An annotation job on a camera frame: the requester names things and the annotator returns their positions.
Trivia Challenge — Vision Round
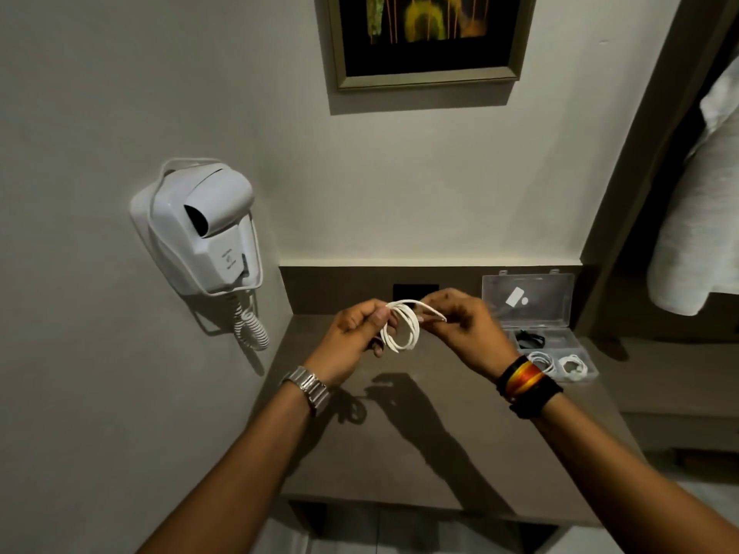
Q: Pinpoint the person's right hand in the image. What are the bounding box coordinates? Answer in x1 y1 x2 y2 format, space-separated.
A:
415 288 520 382

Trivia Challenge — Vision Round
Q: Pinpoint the person's left hand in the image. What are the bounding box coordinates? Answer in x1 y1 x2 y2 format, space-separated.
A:
303 298 400 390

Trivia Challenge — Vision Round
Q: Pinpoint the long white cable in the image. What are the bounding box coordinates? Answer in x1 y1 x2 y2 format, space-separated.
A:
378 298 449 354

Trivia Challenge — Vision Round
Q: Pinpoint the clear plastic organizer box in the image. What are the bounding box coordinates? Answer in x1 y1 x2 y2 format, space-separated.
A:
480 269 600 385

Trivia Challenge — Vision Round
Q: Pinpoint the person's left forearm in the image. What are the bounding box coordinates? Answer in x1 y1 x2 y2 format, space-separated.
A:
135 385 316 554

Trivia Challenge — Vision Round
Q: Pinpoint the person's right forearm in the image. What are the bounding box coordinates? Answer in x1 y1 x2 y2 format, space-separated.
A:
533 392 739 554

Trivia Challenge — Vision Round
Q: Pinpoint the silver wristwatch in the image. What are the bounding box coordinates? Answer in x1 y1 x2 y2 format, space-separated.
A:
279 365 331 418

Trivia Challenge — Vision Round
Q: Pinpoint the black orange striped wristband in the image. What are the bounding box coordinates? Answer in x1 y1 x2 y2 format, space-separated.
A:
495 354 564 421

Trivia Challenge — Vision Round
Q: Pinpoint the brown wooden wardrobe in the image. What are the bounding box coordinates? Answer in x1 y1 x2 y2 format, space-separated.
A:
577 0 739 456

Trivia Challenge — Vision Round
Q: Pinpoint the white hanging towel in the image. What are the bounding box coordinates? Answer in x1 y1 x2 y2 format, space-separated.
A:
646 72 739 317

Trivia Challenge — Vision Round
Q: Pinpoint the coiled white cable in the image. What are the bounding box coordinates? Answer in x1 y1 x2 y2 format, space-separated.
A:
557 354 589 382
526 350 557 379

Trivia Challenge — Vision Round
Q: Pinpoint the black wall socket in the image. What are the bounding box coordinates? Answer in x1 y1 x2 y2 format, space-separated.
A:
392 283 440 304

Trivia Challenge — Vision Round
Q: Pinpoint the white spiral dryer cord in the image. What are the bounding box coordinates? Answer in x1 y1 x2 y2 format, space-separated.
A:
230 293 271 351

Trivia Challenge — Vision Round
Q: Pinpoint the white wall hair dryer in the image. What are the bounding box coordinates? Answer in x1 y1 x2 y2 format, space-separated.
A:
147 162 256 295
128 157 265 299

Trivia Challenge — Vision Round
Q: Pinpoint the framed wall picture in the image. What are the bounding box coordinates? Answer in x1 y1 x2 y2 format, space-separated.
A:
314 0 538 92

